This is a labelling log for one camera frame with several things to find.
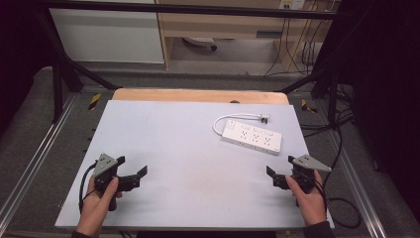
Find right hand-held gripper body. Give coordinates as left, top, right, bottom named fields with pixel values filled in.
left=272, top=154, right=333, bottom=195

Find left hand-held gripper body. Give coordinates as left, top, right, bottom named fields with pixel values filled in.
left=92, top=153, right=142, bottom=212

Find white power strip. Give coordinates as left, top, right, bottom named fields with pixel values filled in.
left=220, top=119, right=283, bottom=157

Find person's right hand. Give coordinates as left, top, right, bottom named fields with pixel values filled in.
left=285, top=170, right=328, bottom=228

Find person's left hand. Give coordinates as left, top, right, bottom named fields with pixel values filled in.
left=76, top=177, right=124, bottom=236

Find wooden table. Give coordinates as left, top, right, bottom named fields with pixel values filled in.
left=111, top=87, right=291, bottom=106

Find white cabinet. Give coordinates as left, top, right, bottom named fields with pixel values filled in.
left=49, top=8, right=165, bottom=64

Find grey chair base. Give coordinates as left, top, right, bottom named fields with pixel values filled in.
left=182, top=37, right=219, bottom=53

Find light wooden desk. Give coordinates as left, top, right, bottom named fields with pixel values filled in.
left=155, top=0, right=335, bottom=71

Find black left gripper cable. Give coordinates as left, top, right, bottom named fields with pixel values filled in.
left=78, top=163, right=99, bottom=215

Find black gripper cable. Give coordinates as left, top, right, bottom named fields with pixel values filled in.
left=78, top=163, right=99, bottom=215
left=312, top=127, right=362, bottom=230

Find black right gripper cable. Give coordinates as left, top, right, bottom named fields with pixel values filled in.
left=312, top=127, right=362, bottom=230

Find aluminium floor rail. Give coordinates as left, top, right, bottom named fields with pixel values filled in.
left=0, top=93, right=79, bottom=220
left=328, top=130, right=388, bottom=238

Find black floor cables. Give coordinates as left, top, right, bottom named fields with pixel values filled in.
left=298, top=82, right=357, bottom=139

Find white power strip cable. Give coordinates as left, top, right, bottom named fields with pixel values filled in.
left=212, top=113, right=263, bottom=137

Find black metal frame stand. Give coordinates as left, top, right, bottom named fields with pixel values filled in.
left=33, top=6, right=124, bottom=124
left=278, top=63, right=342, bottom=124

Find hanging black cables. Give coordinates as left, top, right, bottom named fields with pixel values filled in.
left=262, top=16, right=329, bottom=77

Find white wall socket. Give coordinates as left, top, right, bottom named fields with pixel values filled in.
left=278, top=0, right=307, bottom=11

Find black metal frame bar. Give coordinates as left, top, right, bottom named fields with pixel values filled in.
left=39, top=0, right=342, bottom=21

